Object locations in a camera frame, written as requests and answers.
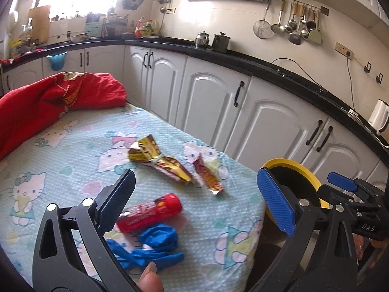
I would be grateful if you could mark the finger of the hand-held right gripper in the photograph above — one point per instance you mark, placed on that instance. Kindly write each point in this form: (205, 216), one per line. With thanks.
(326, 194)
(342, 182)

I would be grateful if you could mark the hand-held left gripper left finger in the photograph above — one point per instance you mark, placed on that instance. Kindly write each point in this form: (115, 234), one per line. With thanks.
(121, 190)

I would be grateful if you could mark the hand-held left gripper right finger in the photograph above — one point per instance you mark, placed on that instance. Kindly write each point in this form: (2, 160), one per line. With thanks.
(276, 199)

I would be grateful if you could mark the yellow trash bin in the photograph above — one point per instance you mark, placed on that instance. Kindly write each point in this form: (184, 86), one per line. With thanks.
(304, 182)

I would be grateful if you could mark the red snack tube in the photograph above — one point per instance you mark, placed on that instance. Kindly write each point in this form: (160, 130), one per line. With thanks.
(149, 214)

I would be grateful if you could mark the person's left hand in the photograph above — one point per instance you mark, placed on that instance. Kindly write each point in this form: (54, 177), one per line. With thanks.
(150, 279)

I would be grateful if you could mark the yellow and brown snack wrapper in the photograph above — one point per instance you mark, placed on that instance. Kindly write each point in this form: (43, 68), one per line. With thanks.
(158, 158)

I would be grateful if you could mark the cartoon print bed sheet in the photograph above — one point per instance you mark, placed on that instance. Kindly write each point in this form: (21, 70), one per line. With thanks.
(76, 164)

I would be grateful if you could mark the blue glove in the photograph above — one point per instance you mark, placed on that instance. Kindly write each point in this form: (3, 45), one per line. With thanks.
(152, 246)

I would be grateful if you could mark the pink snack wrapper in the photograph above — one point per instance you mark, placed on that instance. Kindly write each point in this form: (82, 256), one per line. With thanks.
(208, 176)

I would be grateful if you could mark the white electric kettle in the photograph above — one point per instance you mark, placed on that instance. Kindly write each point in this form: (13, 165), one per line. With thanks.
(378, 117)

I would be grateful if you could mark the red printed blanket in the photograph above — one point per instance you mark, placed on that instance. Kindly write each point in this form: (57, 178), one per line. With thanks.
(45, 103)

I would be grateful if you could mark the white kitchen cabinets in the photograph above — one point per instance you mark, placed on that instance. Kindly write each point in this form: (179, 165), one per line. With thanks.
(212, 97)

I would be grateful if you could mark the black countertop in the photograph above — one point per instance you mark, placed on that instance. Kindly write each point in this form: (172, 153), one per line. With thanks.
(273, 67)

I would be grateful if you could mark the blue plastic basin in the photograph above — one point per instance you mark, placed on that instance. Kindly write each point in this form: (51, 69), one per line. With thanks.
(56, 61)

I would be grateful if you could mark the green spatula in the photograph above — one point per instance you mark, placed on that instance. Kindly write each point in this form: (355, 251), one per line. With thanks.
(316, 35)

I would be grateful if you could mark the red sauce bottle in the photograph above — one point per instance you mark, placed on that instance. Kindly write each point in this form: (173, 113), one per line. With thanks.
(139, 30)

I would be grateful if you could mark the black countertop rack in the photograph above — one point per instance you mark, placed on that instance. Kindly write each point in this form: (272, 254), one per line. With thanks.
(114, 26)

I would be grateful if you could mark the yellow oil bottle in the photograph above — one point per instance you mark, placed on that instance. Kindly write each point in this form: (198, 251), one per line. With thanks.
(152, 28)

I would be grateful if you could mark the steel pot with lid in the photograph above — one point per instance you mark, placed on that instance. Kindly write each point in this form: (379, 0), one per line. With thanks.
(221, 42)

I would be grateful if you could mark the steel ladle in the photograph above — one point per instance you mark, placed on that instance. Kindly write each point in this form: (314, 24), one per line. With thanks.
(278, 27)

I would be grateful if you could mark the steel kettle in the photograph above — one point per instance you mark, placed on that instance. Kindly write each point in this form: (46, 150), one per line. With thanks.
(202, 40)

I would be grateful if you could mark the steel mesh strainer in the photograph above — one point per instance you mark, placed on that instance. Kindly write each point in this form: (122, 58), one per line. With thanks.
(263, 29)

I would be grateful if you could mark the wooden cutting board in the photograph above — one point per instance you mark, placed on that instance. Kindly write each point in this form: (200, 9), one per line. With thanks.
(39, 24)

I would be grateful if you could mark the hanging small utensil rack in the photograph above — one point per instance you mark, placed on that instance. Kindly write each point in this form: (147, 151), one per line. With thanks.
(167, 0)

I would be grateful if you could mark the beige wall socket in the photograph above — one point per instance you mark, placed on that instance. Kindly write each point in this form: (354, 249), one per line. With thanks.
(345, 50)

